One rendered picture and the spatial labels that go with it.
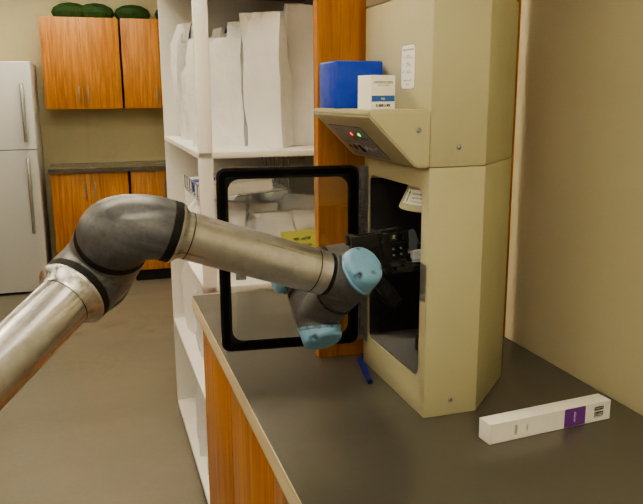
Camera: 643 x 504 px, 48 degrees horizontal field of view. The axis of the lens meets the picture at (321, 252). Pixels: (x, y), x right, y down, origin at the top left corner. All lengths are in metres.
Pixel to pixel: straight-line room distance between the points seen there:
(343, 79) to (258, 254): 0.45
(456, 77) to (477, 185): 0.19
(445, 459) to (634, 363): 0.48
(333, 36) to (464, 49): 0.39
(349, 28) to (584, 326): 0.82
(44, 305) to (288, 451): 0.48
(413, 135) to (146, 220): 0.48
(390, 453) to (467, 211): 0.45
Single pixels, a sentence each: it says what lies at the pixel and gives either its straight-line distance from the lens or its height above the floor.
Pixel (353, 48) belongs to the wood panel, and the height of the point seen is 1.63.
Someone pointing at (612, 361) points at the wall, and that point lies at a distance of 1.63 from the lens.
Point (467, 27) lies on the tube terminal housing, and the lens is 1.32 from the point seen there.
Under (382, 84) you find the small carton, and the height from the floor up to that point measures 1.55.
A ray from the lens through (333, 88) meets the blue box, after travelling 1.44.
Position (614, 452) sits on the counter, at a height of 0.94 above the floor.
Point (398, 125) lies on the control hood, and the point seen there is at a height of 1.48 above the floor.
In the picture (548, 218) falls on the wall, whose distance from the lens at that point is 1.75.
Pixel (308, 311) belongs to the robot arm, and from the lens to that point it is 1.29.
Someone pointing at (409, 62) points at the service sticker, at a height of 1.59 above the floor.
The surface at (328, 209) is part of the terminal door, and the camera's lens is 1.56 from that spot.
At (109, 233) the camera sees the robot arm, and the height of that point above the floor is 1.34.
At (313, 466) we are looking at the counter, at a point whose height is 0.94.
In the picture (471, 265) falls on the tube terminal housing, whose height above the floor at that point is 1.23.
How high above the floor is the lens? 1.53
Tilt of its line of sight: 12 degrees down
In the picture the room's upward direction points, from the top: straight up
